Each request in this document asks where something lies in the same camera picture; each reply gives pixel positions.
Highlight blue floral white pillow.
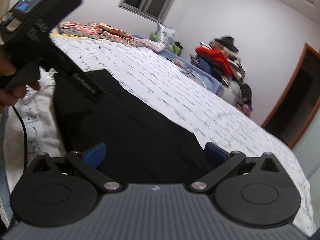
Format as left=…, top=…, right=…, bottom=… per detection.
left=156, top=23, right=176, bottom=50

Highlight floral patterned blanket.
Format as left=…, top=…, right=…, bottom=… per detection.
left=57, top=22, right=144, bottom=48

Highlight brown wooden door frame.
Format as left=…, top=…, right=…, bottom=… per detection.
left=261, top=44, right=319, bottom=149

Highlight black cable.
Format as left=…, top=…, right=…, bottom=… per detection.
left=7, top=104, right=29, bottom=230

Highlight black pants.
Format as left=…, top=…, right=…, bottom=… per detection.
left=53, top=70, right=213, bottom=184

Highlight person's left hand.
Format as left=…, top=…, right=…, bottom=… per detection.
left=0, top=44, right=42, bottom=114

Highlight light blue quilt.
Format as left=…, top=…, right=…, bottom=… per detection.
left=159, top=49, right=224, bottom=97

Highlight frosted glass wardrobe door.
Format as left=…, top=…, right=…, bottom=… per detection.
left=293, top=115, right=319, bottom=236

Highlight white script-print bed sheet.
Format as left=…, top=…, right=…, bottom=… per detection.
left=3, top=36, right=318, bottom=237

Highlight green basket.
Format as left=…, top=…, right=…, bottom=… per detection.
left=150, top=32, right=183, bottom=56

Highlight pile of clothes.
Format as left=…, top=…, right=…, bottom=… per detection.
left=190, top=36, right=253, bottom=117

